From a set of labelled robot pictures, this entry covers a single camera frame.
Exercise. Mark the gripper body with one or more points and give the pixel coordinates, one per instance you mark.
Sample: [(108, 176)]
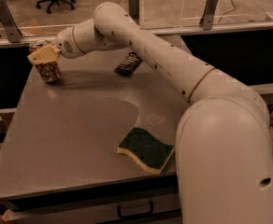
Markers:
[(64, 43)]

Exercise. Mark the orange soda can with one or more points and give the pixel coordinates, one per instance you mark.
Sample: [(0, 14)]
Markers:
[(49, 72)]

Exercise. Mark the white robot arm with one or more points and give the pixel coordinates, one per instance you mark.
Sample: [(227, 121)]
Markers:
[(223, 147)]

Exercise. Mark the black snack bar wrapper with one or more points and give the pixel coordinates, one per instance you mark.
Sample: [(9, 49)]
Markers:
[(128, 66)]

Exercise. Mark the green and yellow sponge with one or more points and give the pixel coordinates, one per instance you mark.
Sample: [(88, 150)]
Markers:
[(146, 150)]

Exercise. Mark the grey table drawer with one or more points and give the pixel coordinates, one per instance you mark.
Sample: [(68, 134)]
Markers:
[(158, 209)]

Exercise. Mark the left metal glass bracket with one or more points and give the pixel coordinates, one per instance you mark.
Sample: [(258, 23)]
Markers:
[(13, 33)]

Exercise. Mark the metal glass bracket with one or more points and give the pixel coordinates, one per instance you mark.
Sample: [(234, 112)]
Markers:
[(133, 6), (13, 33), (207, 19)]

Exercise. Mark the middle metal glass bracket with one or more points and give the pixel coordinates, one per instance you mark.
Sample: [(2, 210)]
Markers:
[(133, 6)]

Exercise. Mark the right metal glass bracket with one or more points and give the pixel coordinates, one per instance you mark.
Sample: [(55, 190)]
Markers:
[(207, 19)]

